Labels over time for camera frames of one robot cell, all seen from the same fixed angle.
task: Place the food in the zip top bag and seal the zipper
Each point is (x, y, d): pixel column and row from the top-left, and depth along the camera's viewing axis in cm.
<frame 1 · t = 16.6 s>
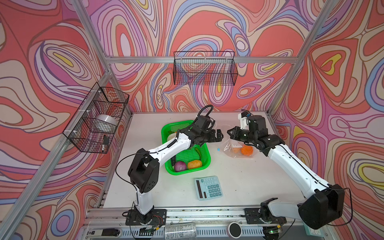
left hand: (219, 136, 83), fingers open
right hand: (228, 134, 79), fingers closed
green plastic basket: (193, 152, 99), on the table
orange bell pepper: (245, 151, 95), point 4 cm above the table
purple red onion: (179, 166, 86), point 7 cm above the table
teal calculator: (208, 187, 83), point 2 cm above the table
clear zip top bag: (227, 148, 82), point 17 cm above the table

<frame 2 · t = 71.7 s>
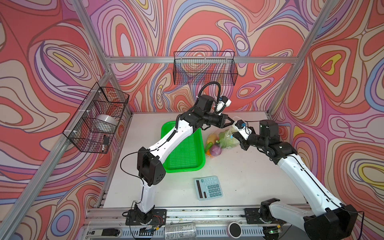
left hand: (235, 122, 71), fingers closed
right hand: (235, 136, 76), fingers closed
purple red onion: (215, 150, 88), point 11 cm above the table
green lettuce: (226, 141, 81), point 20 cm above the table
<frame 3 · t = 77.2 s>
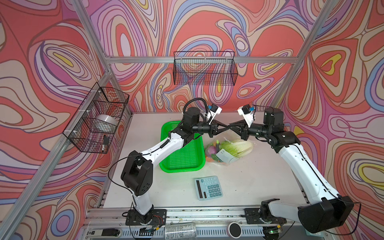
left hand: (228, 128, 70), fingers closed
right hand: (231, 128, 71), fingers closed
green lettuce: (238, 149, 80), point 19 cm above the table
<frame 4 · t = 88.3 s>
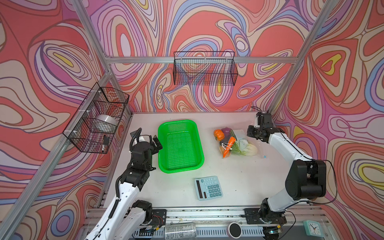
left hand: (150, 138, 76), fingers open
right hand: (251, 133, 91), fingers open
purple red onion: (227, 132, 95), point 12 cm above the table
clear zip top bag: (235, 142, 90), point 12 cm above the table
green lettuce: (243, 147, 90), point 10 cm above the table
orange carrot: (231, 142, 91), point 12 cm above the table
